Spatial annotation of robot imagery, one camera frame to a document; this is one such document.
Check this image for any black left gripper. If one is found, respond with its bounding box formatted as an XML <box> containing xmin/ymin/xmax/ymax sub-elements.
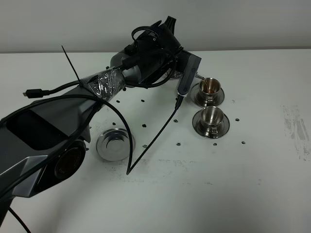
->
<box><xmin>132</xmin><ymin>16</ymin><xmax>182</xmax><ymax>80</ymax></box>

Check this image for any stainless steel teapot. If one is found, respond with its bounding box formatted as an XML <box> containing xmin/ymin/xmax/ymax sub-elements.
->
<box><xmin>156</xmin><ymin>68</ymin><xmax>206</xmax><ymax>83</ymax></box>

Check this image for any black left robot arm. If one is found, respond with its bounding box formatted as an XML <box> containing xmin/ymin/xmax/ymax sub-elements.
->
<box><xmin>0</xmin><ymin>17</ymin><xmax>183</xmax><ymax>205</ymax></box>

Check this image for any far stainless steel teacup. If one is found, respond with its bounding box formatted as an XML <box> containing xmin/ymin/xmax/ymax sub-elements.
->
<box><xmin>199</xmin><ymin>78</ymin><xmax>221</xmax><ymax>103</ymax></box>

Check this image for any stainless steel teacup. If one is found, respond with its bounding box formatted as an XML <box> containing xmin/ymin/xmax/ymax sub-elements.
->
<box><xmin>199</xmin><ymin>78</ymin><xmax>221</xmax><ymax>103</ymax></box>
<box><xmin>200</xmin><ymin>106</ymin><xmax>224</xmax><ymax>135</ymax></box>

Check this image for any far stainless steel saucer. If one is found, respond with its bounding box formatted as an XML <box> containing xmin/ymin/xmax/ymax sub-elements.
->
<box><xmin>190</xmin><ymin>83</ymin><xmax>225</xmax><ymax>108</ymax></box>

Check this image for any stainless steel saucer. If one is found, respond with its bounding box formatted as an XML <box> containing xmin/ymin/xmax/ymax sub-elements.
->
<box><xmin>190</xmin><ymin>83</ymin><xmax>225</xmax><ymax>108</ymax></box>
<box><xmin>192</xmin><ymin>111</ymin><xmax>230</xmax><ymax>139</ymax></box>

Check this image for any near stainless steel teacup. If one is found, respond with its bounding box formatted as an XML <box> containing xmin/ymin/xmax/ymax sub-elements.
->
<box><xmin>200</xmin><ymin>106</ymin><xmax>224</xmax><ymax>135</ymax></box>

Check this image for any near stainless steel saucer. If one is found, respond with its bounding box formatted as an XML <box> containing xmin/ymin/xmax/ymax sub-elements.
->
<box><xmin>192</xmin><ymin>111</ymin><xmax>230</xmax><ymax>139</ymax></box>

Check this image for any steel teapot coaster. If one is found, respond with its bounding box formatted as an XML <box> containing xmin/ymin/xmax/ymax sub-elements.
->
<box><xmin>96</xmin><ymin>128</ymin><xmax>130</xmax><ymax>162</ymax></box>

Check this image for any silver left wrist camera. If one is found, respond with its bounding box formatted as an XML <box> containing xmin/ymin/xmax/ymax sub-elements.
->
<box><xmin>176</xmin><ymin>50</ymin><xmax>201</xmax><ymax>96</ymax></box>

